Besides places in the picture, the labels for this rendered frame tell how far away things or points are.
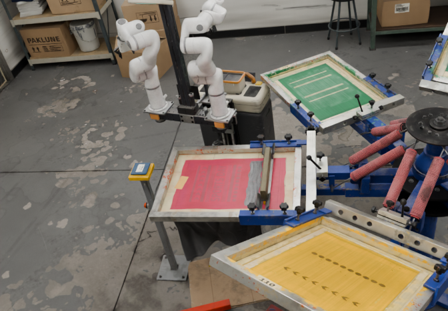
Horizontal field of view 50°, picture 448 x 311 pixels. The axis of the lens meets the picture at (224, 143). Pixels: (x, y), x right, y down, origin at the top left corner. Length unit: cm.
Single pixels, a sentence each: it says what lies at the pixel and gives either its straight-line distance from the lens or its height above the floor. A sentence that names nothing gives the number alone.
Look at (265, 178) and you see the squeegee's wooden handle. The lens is 253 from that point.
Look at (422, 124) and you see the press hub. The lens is 246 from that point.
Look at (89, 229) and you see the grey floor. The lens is 412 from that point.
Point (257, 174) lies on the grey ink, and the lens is 270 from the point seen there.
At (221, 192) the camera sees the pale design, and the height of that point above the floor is 96.
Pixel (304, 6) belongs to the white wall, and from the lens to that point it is 622.
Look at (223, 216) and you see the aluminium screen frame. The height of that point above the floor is 99.
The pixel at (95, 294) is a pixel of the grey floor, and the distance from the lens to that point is 367.
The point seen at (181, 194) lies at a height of 95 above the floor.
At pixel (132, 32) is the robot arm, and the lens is 279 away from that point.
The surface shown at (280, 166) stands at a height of 95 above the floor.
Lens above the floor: 276
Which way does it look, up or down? 37 degrees down
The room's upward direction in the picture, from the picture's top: 11 degrees counter-clockwise
